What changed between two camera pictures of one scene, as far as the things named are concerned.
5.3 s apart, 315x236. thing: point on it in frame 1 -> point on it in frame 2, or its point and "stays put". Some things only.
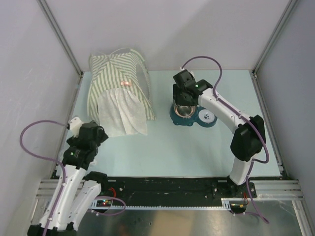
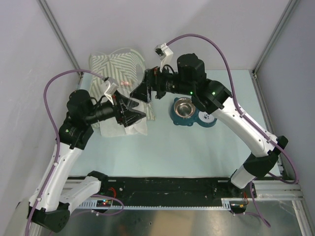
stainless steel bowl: [184, 111] stays put
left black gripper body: [102, 137] -> [103, 111]
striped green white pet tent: [119, 98] stays put
